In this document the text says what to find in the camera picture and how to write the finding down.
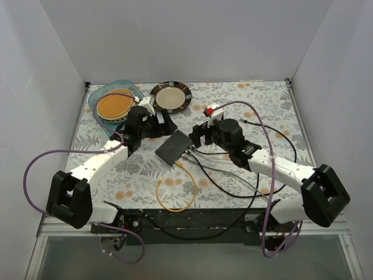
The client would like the black network switch box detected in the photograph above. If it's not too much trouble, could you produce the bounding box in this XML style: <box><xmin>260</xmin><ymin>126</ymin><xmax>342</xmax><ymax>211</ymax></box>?
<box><xmin>155</xmin><ymin>130</ymin><xmax>192</xmax><ymax>166</ymax></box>

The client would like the dark rimmed ceramic plate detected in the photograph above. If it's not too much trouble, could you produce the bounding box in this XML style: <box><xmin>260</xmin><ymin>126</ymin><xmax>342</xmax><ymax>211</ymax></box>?
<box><xmin>150</xmin><ymin>81</ymin><xmax>192</xmax><ymax>114</ymax></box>

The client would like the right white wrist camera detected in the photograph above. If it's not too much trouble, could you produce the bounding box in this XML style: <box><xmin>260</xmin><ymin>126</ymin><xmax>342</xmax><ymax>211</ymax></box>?
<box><xmin>203</xmin><ymin>103</ymin><xmax>224</xmax><ymax>128</ymax></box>

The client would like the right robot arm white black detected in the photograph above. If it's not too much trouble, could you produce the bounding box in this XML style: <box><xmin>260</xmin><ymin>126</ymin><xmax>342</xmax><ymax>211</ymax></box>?
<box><xmin>189</xmin><ymin>119</ymin><xmax>350</xmax><ymax>232</ymax></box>

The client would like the blue plastic tray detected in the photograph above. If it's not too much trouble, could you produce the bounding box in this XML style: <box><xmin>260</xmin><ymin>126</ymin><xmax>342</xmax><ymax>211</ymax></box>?
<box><xmin>88</xmin><ymin>80</ymin><xmax>144</xmax><ymax>130</ymax></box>

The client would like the purple cable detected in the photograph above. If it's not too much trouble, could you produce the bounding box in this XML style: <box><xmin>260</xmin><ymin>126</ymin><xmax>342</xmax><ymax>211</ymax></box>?
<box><xmin>212</xmin><ymin>100</ymin><xmax>304</xmax><ymax>259</ymax></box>
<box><xmin>23</xmin><ymin>93</ymin><xmax>146</xmax><ymax>265</ymax></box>

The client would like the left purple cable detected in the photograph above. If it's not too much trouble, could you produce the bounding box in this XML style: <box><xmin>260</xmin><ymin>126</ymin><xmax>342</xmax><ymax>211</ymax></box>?
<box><xmin>23</xmin><ymin>93</ymin><xmax>146</xmax><ymax>265</ymax></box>

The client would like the orange woven round plate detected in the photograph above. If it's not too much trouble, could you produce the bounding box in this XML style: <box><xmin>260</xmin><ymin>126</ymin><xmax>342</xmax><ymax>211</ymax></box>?
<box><xmin>97</xmin><ymin>89</ymin><xmax>135</xmax><ymax>122</ymax></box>

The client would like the yellow ethernet cable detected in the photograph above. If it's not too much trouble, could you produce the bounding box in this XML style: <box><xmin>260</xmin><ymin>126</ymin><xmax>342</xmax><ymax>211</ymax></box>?
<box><xmin>156</xmin><ymin>160</ymin><xmax>199</xmax><ymax>213</ymax></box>

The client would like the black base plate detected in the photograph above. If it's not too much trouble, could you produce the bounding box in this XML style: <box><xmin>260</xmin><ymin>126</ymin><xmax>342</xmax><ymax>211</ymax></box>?
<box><xmin>90</xmin><ymin>207</ymin><xmax>295</xmax><ymax>246</ymax></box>

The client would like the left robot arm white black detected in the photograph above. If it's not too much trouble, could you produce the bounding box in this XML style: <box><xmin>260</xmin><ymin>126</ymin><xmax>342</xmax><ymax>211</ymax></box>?
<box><xmin>46</xmin><ymin>106</ymin><xmax>177</xmax><ymax>233</ymax></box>

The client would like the aluminium frame rail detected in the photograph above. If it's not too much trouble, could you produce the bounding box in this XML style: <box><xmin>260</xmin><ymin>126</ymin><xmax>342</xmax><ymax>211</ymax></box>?
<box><xmin>37</xmin><ymin>208</ymin><xmax>349</xmax><ymax>238</ymax></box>

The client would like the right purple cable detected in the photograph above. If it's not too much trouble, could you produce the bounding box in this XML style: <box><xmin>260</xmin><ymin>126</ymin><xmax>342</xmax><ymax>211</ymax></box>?
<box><xmin>212</xmin><ymin>100</ymin><xmax>304</xmax><ymax>259</ymax></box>

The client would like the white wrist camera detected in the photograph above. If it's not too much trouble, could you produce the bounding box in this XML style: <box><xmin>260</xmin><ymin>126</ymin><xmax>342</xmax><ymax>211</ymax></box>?
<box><xmin>203</xmin><ymin>103</ymin><xmax>224</xmax><ymax>128</ymax></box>
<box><xmin>137</xmin><ymin>96</ymin><xmax>156</xmax><ymax>116</ymax></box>

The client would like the floral tablecloth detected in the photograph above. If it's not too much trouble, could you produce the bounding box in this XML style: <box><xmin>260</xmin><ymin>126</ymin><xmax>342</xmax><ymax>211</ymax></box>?
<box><xmin>57</xmin><ymin>81</ymin><xmax>326</xmax><ymax>210</ymax></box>

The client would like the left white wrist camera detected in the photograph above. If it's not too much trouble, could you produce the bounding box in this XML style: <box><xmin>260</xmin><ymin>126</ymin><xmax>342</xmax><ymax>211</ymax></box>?
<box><xmin>137</xmin><ymin>96</ymin><xmax>156</xmax><ymax>116</ymax></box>

